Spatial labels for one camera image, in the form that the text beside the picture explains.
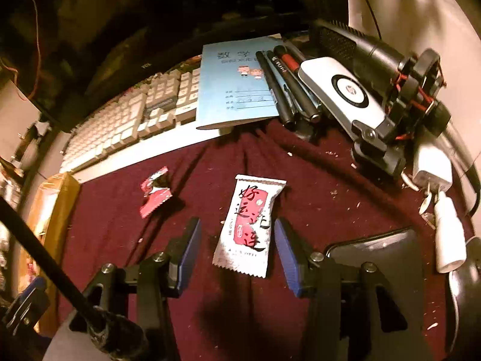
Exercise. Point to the white keyboard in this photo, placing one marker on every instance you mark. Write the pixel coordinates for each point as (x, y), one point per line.
(120, 120)

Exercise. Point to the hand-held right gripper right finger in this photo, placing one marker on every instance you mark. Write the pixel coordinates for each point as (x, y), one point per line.
(287, 259)

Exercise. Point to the white plug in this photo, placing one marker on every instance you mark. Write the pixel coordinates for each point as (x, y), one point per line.
(450, 240)

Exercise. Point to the black microphone with shock mount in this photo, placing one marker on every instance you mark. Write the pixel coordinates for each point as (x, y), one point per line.
(372, 50)

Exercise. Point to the blue notebook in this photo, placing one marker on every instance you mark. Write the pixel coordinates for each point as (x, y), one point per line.
(229, 97)

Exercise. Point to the black computer mouse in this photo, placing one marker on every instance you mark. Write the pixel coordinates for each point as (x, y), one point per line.
(466, 297)

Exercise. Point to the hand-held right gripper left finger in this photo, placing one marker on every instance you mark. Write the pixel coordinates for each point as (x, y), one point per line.
(188, 259)

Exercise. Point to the black flat device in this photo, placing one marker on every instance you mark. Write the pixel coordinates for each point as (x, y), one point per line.
(394, 252)

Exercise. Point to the black pen white print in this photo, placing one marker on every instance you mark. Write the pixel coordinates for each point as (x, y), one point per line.
(297, 97)

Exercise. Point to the white and black device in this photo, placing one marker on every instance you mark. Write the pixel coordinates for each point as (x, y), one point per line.
(338, 90)

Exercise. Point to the small red black packet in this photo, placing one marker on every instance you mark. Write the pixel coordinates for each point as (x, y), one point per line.
(155, 195)

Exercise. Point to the cardboard box white inside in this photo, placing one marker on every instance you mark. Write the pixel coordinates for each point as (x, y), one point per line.
(52, 210)

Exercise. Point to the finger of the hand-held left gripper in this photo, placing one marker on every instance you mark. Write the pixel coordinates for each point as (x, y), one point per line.
(32, 289)

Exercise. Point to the black computer monitor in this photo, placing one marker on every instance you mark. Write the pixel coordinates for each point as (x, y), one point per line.
(150, 26)

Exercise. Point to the white packet red label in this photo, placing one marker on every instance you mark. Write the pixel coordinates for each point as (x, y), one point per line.
(248, 225)

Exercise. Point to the white charger adapter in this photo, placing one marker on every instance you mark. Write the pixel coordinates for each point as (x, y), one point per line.
(432, 169)

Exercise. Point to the maroon cloth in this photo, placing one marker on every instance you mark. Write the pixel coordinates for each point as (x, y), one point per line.
(210, 158)

